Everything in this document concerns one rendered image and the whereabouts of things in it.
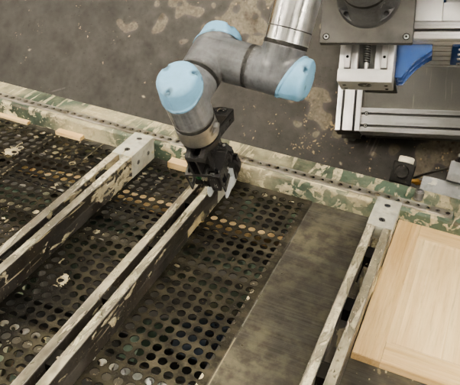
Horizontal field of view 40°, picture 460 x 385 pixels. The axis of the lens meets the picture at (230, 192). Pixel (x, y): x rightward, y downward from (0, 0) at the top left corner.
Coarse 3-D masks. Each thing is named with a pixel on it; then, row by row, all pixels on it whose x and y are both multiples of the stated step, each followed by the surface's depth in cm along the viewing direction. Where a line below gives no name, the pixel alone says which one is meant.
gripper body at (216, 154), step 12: (216, 144) 113; (192, 156) 112; (204, 156) 112; (216, 156) 118; (228, 156) 120; (192, 168) 115; (204, 168) 117; (216, 168) 117; (228, 168) 121; (192, 180) 121; (204, 180) 121; (216, 180) 117; (228, 180) 121
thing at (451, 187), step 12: (396, 168) 172; (408, 168) 175; (444, 168) 186; (456, 168) 170; (396, 180) 176; (408, 180) 175; (432, 180) 174; (444, 180) 173; (456, 180) 170; (444, 192) 173; (456, 192) 172
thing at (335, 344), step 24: (384, 216) 153; (360, 240) 145; (384, 240) 145; (360, 264) 138; (360, 288) 132; (336, 312) 125; (360, 312) 126; (336, 336) 125; (312, 360) 115; (336, 360) 115; (312, 384) 111; (336, 384) 113
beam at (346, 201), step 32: (32, 96) 202; (64, 128) 193; (96, 128) 188; (160, 128) 188; (288, 160) 177; (288, 192) 171; (320, 192) 167; (352, 192) 165; (384, 192) 166; (448, 224) 157
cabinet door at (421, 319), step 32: (416, 224) 160; (416, 256) 150; (448, 256) 150; (384, 288) 140; (416, 288) 141; (448, 288) 141; (384, 320) 132; (416, 320) 132; (448, 320) 133; (352, 352) 124; (384, 352) 124; (416, 352) 125; (448, 352) 126; (448, 384) 119
